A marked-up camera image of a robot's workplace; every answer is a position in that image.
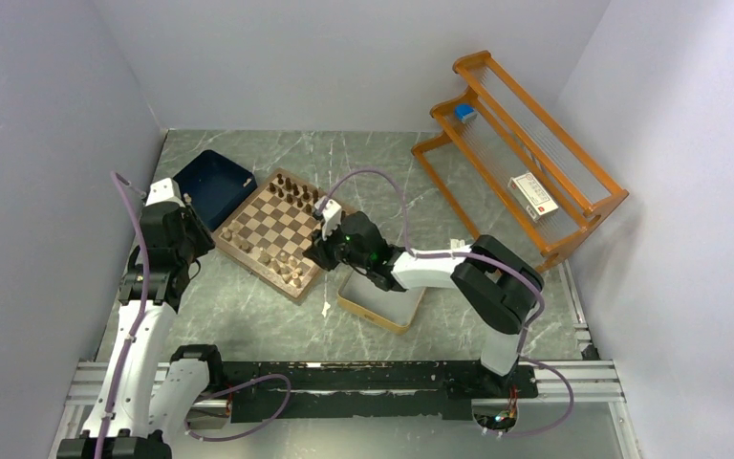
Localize gold-rimmed metal tin tray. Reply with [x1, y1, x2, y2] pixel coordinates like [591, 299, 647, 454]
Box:
[337, 272, 426, 335]

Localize white plastic clip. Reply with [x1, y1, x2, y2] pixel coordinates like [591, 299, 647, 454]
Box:
[450, 238, 468, 251]

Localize blue white small object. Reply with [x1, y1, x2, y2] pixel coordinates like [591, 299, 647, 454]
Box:
[453, 103, 477, 123]

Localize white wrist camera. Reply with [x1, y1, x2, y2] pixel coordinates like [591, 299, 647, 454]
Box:
[144, 178, 184, 208]
[313, 196, 344, 240]

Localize dark blue piece box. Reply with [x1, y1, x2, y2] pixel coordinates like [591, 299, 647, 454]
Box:
[173, 150, 258, 231]

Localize wooden chess board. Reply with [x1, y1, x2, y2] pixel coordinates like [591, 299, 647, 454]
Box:
[212, 168, 326, 303]

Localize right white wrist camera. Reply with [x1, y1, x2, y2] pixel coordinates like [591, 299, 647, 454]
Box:
[313, 196, 344, 240]

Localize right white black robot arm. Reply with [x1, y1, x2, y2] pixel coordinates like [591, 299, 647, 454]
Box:
[304, 211, 545, 396]

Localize red white card box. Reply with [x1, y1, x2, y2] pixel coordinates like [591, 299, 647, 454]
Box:
[507, 172, 559, 222]

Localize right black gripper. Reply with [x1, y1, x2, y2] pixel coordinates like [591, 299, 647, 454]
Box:
[303, 219, 370, 272]

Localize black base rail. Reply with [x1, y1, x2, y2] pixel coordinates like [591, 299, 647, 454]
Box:
[188, 361, 539, 424]

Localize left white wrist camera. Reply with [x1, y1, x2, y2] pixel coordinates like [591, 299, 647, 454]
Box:
[144, 178, 184, 208]

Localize orange wooden rack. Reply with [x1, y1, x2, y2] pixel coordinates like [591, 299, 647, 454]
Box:
[411, 51, 629, 272]

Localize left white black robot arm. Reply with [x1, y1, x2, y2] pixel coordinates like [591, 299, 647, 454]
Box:
[56, 201, 227, 458]

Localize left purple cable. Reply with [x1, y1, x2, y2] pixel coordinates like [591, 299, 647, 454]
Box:
[91, 170, 292, 459]

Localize aluminium frame rail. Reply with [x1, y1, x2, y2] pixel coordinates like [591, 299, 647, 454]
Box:
[51, 345, 639, 458]

